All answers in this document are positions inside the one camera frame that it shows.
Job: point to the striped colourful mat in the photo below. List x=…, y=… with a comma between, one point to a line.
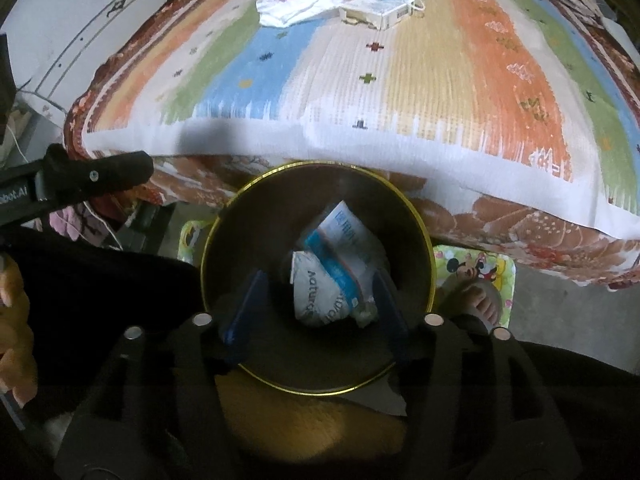
x=400, y=85

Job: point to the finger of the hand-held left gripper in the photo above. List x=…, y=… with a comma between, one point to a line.
x=115, y=172

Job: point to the pale crumpled plastic bag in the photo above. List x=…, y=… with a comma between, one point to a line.
x=295, y=9

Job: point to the blue and white packet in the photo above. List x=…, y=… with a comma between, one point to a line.
x=345, y=245

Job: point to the person's left hand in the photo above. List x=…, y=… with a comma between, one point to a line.
x=17, y=360

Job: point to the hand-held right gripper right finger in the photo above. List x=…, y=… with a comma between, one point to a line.
x=392, y=315

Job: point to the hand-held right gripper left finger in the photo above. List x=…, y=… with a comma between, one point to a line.
x=245, y=310

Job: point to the person's black pants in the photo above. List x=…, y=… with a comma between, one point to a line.
x=100, y=285

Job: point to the small white carton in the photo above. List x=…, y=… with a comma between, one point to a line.
x=377, y=10

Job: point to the pink cloth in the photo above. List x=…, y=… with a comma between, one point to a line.
x=80, y=225

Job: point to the dark round bin gold rim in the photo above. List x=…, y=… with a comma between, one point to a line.
x=260, y=220

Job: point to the small wrapper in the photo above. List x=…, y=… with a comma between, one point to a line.
x=365, y=314

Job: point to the person's foot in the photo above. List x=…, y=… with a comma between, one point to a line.
x=475, y=302

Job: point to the white bed headboard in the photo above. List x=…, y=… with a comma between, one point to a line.
x=85, y=15

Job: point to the white printed wrapper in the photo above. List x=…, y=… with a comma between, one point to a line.
x=312, y=290

